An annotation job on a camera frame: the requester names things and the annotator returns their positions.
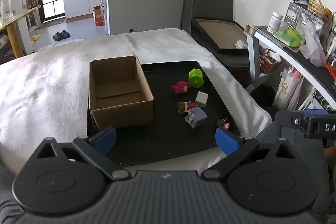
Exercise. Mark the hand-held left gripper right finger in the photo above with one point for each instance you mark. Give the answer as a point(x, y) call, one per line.
point(226, 141)

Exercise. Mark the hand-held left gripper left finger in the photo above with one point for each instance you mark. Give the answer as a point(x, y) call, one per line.
point(105, 139)

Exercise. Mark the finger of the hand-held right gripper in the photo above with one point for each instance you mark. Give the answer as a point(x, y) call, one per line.
point(290, 119)

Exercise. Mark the small brown figure toy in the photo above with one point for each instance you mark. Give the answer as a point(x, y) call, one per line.
point(223, 123)

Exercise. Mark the brown cardboard box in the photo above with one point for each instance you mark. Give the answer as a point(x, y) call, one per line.
point(120, 111)

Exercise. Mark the purple block robot figure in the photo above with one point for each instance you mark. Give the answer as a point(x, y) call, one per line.
point(197, 117)

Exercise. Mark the white cube block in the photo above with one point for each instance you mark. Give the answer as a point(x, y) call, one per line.
point(202, 99)

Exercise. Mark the red figure toy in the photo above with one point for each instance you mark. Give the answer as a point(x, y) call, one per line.
point(193, 105)

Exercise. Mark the black tray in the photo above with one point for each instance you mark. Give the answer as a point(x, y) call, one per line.
point(168, 134)

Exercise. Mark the green hexagonal toy cup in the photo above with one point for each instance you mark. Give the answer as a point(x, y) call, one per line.
point(196, 79)

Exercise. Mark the pink-haired troll doll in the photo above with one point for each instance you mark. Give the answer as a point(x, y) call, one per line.
point(179, 87)

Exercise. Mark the white tote bag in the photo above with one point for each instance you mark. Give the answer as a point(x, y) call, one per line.
point(286, 90)

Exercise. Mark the white desk with black top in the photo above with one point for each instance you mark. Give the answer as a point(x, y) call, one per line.
point(309, 69)

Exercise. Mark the red storage basket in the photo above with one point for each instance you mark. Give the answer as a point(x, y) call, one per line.
point(269, 64)

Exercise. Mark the white blanket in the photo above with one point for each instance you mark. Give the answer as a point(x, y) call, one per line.
point(47, 98)

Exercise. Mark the clear plastic bag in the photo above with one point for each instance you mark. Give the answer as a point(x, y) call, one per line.
point(313, 48)

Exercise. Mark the green plastic bag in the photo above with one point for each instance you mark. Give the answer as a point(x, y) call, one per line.
point(288, 36)

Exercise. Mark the small wooden block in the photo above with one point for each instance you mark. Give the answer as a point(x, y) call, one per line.
point(249, 30)

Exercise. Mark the white jar with pink label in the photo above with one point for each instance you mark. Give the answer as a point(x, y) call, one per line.
point(274, 22)

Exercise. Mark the small grey drawer organizer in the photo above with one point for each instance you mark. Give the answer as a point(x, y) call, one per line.
point(292, 12)

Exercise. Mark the pair of black slippers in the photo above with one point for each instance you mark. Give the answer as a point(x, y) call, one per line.
point(61, 35)

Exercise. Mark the wicker basket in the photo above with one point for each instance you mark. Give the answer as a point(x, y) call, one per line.
point(319, 9)

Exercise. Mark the orange carton box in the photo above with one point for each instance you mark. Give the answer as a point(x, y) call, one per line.
point(98, 16)

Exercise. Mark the yellow slipper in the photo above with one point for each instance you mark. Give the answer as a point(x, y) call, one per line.
point(35, 37)

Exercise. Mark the grey upright board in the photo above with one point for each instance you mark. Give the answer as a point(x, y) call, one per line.
point(212, 1)

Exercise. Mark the yellow table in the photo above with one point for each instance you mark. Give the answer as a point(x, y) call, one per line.
point(11, 29)

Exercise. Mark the clear glass container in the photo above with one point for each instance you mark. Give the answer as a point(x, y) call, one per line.
point(5, 10)

